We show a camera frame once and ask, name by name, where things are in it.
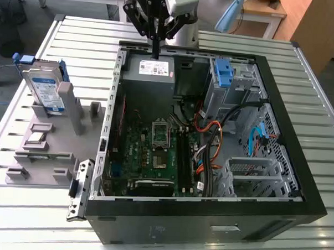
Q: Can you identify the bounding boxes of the silver drive cage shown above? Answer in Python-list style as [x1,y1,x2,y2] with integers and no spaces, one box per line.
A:
[203,56,269,127]

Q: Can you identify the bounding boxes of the blue plastic drive latch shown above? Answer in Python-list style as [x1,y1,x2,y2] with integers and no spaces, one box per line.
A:
[214,58,234,88]

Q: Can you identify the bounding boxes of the metal socket cover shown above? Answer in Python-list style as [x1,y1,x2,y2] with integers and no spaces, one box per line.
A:
[150,117,172,152]

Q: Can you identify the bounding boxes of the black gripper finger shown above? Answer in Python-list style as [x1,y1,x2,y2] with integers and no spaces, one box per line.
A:
[156,0,192,62]
[121,0,160,60]

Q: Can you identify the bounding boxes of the blue expansion slot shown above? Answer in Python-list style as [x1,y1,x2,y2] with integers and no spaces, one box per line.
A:
[111,162,122,179]

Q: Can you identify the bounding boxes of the black mesh trash bin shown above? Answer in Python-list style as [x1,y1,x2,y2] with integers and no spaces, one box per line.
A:
[0,9,25,59]

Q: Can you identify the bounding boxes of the green RAM stick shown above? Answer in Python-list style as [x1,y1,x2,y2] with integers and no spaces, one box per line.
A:
[29,154,49,163]

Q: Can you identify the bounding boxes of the yellow black wire bundle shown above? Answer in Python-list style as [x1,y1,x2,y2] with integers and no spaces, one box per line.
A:
[168,111,198,129]

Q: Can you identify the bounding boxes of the black graphics card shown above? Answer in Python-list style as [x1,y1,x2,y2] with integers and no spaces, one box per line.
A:
[126,178,175,199]

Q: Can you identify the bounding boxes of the hard disk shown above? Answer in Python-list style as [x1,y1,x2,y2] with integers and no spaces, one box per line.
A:
[11,53,73,117]

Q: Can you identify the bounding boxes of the black cable bundle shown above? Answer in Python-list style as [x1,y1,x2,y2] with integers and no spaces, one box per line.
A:
[201,96,269,201]

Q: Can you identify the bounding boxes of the power wire with black plug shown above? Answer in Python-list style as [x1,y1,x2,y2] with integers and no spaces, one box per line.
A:
[254,133,280,160]

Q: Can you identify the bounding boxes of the silver hinged card bracket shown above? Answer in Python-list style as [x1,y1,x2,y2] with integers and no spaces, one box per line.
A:
[66,157,96,222]

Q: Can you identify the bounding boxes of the grey parts rack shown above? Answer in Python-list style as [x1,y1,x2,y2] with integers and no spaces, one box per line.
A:
[5,79,109,188]

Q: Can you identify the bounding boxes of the blue data wire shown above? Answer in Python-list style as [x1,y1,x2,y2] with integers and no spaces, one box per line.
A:
[248,122,266,158]

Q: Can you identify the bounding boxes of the black RAM slot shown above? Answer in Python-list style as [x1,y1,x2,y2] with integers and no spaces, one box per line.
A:
[181,126,197,194]
[174,126,187,193]

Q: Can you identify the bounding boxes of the silver disk bay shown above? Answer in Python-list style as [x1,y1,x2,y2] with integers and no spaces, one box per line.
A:
[223,157,304,201]

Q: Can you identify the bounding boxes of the green motherboard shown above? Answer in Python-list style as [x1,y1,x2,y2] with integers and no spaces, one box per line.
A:
[101,122,209,201]

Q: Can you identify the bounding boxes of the CPU socket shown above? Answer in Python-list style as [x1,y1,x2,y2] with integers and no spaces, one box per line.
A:
[151,154,168,170]

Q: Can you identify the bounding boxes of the wooden cabinet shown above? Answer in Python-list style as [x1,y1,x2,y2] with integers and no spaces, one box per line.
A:
[271,0,334,79]

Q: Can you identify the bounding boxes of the orange red wire bundle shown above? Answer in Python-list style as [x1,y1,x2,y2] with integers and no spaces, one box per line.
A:
[192,103,225,172]

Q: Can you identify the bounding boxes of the black PC case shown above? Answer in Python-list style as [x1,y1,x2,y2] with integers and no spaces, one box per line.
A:
[83,39,334,250]

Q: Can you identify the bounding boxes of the black case fan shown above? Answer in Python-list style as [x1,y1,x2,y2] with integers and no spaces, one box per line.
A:
[110,93,128,157]

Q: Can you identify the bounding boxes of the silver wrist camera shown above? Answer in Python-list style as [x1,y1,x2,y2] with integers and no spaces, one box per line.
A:
[162,0,199,19]

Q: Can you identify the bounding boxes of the grey power supply unit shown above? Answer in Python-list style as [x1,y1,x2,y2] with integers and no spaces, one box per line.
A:
[119,53,178,115]

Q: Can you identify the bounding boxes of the silver CPU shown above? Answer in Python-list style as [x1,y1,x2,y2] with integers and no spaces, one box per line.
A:
[27,131,47,143]

